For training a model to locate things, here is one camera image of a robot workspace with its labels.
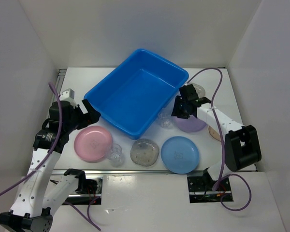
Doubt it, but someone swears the purple round plate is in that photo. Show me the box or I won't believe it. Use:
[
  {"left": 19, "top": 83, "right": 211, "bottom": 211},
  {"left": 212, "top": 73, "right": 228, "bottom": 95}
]
[{"left": 173, "top": 116, "right": 207, "bottom": 133}]

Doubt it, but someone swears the clear plastic cup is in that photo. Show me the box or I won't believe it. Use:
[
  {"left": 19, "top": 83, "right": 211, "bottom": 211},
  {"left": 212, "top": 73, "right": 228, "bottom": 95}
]
[
  {"left": 106, "top": 144, "right": 124, "bottom": 167},
  {"left": 158, "top": 111, "right": 173, "bottom": 129}
]

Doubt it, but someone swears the pink round plate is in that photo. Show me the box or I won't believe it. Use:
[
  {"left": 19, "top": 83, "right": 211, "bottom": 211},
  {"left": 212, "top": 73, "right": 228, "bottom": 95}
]
[{"left": 74, "top": 126, "right": 113, "bottom": 162}]

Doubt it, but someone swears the blue round plate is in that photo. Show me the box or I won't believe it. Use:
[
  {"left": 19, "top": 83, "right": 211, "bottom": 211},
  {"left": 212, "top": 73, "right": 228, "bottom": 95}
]
[{"left": 160, "top": 136, "right": 200, "bottom": 174}]

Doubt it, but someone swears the grey translucent speckled dish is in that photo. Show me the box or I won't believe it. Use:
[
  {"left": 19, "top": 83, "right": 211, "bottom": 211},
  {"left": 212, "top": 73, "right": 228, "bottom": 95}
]
[{"left": 130, "top": 139, "right": 160, "bottom": 167}]

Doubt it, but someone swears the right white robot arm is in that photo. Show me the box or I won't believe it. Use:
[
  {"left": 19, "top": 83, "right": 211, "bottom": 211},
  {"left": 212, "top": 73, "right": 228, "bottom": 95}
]
[{"left": 172, "top": 84, "right": 261, "bottom": 190}]

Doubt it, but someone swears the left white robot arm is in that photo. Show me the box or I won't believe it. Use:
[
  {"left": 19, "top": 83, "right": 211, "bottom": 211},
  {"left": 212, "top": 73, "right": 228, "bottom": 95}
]
[{"left": 0, "top": 99, "right": 101, "bottom": 232}]

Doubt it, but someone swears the blue plastic bin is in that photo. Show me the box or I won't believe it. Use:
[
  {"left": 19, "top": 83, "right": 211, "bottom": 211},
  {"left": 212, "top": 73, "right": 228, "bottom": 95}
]
[{"left": 84, "top": 49, "right": 189, "bottom": 139}]

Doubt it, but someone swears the clear translucent dish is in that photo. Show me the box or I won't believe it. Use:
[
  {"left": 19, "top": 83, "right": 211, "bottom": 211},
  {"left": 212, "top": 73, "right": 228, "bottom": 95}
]
[{"left": 192, "top": 83, "right": 205, "bottom": 98}]

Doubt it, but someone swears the pink translucent dish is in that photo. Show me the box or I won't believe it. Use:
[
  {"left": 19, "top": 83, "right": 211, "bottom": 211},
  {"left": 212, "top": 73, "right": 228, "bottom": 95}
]
[{"left": 208, "top": 126, "right": 221, "bottom": 141}]

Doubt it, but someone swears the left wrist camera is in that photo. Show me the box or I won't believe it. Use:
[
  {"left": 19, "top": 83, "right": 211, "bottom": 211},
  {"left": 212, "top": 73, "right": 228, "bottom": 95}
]
[{"left": 59, "top": 88, "right": 74, "bottom": 102}]

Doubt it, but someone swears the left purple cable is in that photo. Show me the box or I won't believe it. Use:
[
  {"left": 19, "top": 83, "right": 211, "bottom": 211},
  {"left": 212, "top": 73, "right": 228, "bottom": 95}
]
[{"left": 0, "top": 82, "right": 102, "bottom": 232}]

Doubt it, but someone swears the purple cable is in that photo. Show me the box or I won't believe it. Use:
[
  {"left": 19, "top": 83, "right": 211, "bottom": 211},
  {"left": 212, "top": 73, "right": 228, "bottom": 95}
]
[
  {"left": 183, "top": 67, "right": 253, "bottom": 212},
  {"left": 0, "top": 82, "right": 102, "bottom": 232}
]

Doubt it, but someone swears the aluminium rail left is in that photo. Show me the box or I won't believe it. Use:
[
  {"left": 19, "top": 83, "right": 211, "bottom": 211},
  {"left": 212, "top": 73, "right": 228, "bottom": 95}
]
[{"left": 55, "top": 69, "right": 67, "bottom": 94}]

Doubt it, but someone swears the aluminium rail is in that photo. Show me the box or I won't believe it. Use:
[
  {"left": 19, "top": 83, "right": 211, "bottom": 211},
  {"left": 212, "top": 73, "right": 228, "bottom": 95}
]
[
  {"left": 50, "top": 169, "right": 257, "bottom": 175},
  {"left": 55, "top": 69, "right": 67, "bottom": 94}
]

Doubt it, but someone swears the aluminium rail front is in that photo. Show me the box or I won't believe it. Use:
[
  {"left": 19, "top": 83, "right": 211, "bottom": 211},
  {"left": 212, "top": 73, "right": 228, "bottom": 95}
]
[{"left": 50, "top": 169, "right": 257, "bottom": 175}]

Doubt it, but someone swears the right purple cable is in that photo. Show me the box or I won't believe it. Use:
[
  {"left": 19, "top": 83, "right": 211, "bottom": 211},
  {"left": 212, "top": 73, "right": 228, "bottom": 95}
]
[{"left": 183, "top": 67, "right": 253, "bottom": 212}]

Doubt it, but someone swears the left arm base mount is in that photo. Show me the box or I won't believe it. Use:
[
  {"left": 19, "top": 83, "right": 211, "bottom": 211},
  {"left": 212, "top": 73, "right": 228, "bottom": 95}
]
[{"left": 65, "top": 176, "right": 103, "bottom": 205}]

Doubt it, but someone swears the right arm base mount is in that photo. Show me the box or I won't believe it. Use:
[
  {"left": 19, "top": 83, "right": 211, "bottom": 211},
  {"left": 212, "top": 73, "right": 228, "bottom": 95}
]
[{"left": 187, "top": 175, "right": 233, "bottom": 203}]

